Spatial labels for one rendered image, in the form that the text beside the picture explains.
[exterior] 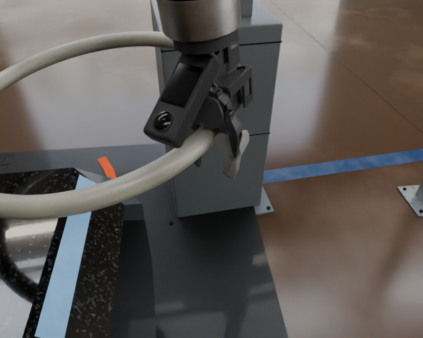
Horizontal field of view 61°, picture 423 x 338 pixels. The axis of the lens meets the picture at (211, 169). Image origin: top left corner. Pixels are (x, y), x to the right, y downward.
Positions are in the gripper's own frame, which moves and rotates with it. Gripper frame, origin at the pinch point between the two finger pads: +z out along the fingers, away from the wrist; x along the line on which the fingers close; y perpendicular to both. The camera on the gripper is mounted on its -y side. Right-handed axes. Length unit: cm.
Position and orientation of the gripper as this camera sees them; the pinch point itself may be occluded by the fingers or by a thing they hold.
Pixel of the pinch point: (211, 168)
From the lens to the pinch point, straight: 53.2
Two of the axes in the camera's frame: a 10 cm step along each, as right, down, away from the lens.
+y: 5.3, -6.1, 5.8
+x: -8.4, -2.9, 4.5
